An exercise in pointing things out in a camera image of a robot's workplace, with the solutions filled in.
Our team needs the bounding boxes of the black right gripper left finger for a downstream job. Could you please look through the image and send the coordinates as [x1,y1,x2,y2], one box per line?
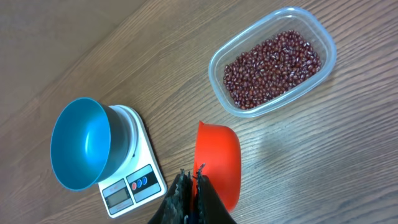
[148,169,192,224]

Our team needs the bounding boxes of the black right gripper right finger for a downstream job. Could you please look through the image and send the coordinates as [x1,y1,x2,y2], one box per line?
[195,164,236,224]

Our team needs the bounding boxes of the red measuring scoop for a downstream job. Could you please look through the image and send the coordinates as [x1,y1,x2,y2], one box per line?
[193,121,242,212]

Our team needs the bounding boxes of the blue bowl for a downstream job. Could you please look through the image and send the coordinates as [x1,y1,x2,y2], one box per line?
[50,98,129,191]

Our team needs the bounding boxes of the white kitchen scale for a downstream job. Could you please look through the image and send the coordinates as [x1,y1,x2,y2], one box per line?
[98,105,167,218]

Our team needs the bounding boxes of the red beans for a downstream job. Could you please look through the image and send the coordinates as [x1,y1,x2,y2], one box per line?
[223,30,322,110]

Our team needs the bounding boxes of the clear plastic container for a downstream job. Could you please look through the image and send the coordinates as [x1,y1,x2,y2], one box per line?
[208,7,336,118]

